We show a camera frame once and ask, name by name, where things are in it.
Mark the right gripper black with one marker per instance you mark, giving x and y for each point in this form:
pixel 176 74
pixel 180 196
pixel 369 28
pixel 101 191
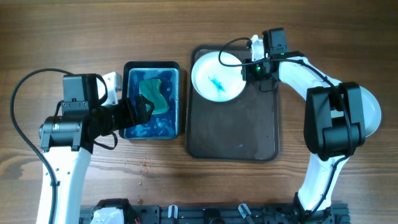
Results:
pixel 247 72

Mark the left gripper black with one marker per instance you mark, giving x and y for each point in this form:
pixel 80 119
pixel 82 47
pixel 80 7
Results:
pixel 129 118

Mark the green yellow sponge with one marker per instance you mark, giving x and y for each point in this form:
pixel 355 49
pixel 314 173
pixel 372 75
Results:
pixel 150 89

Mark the white plate blue stain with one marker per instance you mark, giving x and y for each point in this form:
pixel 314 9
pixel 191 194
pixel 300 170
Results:
pixel 214 81

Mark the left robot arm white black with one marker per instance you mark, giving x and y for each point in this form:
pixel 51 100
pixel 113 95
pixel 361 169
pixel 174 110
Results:
pixel 67 142

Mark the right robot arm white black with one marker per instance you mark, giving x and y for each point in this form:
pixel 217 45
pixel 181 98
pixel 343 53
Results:
pixel 334 126

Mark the black tray with blue water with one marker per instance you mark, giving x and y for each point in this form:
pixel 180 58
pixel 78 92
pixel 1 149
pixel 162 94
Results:
pixel 160 126

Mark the brown serving tray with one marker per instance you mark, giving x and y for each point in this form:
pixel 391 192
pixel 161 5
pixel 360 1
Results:
pixel 243 129

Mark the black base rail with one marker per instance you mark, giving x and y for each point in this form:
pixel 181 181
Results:
pixel 268 213

